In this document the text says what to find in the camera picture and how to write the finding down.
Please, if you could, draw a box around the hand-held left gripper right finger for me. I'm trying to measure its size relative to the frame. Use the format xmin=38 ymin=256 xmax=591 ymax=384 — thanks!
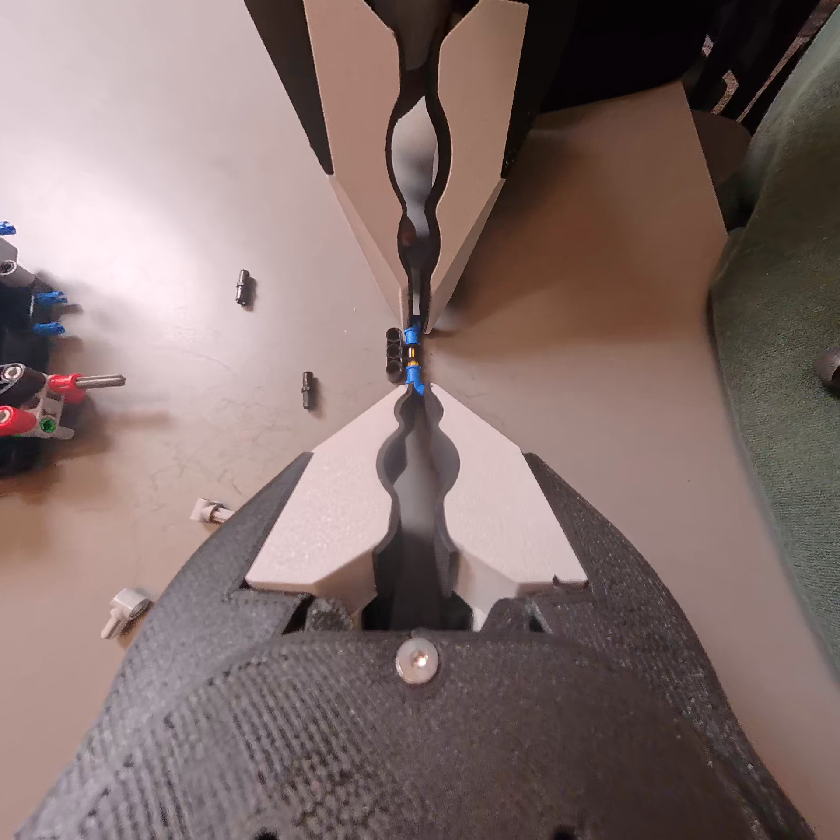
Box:
xmin=420 ymin=385 xmax=589 ymax=621

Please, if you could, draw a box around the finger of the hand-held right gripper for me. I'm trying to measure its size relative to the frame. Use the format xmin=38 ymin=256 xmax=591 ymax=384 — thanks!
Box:
xmin=302 ymin=0 xmax=414 ymax=324
xmin=419 ymin=0 xmax=530 ymax=333

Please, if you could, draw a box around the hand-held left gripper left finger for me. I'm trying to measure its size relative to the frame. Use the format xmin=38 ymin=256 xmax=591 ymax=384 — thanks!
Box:
xmin=243 ymin=386 xmax=421 ymax=614

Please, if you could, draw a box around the partly built lego car chassis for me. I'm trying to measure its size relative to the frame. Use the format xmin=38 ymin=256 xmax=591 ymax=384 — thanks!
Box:
xmin=0 ymin=220 xmax=127 ymax=480

